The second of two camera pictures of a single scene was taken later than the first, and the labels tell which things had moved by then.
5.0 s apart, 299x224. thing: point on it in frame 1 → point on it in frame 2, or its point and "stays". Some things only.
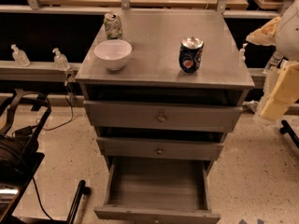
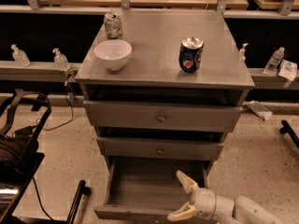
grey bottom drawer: x=157 y=189 stays
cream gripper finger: x=264 y=35 → x=189 y=185
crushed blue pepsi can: x=191 y=54 stays
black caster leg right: x=286 y=129 stays
